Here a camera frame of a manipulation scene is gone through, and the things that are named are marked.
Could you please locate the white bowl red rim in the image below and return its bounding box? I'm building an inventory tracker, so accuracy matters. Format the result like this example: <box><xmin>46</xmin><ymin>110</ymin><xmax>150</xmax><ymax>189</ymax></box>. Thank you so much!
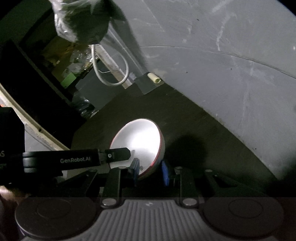
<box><xmin>110</xmin><ymin>118</ymin><xmax>165</xmax><ymax>178</ymax></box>

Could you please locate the cream paper roll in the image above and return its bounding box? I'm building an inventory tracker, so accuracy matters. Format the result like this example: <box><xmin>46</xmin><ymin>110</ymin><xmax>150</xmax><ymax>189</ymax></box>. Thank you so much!
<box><xmin>147</xmin><ymin>72</ymin><xmax>161</xmax><ymax>84</ymax></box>

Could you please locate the white looped cable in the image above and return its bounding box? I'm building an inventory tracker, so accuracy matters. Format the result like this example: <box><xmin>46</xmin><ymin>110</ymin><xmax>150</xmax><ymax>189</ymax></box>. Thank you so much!
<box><xmin>91</xmin><ymin>44</ymin><xmax>130</xmax><ymax>87</ymax></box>

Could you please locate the dark grey flat panel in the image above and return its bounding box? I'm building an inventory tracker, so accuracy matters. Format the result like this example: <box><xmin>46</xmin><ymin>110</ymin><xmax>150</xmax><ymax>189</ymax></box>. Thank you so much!
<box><xmin>75</xmin><ymin>70</ymin><xmax>125</xmax><ymax>111</ymax></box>

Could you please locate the green box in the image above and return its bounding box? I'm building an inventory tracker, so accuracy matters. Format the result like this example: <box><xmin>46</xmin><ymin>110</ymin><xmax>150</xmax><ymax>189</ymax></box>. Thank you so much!
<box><xmin>61</xmin><ymin>73</ymin><xmax>76</xmax><ymax>88</ymax></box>

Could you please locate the person's left hand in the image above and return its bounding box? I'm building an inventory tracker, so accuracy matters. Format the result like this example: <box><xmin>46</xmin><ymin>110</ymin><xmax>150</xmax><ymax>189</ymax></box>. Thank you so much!
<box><xmin>0</xmin><ymin>186</ymin><xmax>28</xmax><ymax>204</ymax></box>

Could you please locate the grey metal sheet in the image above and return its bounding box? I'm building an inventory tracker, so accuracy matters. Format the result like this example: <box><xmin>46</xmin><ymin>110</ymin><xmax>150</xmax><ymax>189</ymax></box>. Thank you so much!
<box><xmin>134</xmin><ymin>72</ymin><xmax>164</xmax><ymax>95</ymax></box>

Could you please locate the plastic-wrapped dark bundle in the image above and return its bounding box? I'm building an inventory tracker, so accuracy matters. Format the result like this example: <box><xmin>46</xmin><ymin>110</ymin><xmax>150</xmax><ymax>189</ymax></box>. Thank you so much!
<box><xmin>50</xmin><ymin>0</ymin><xmax>125</xmax><ymax>45</ymax></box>

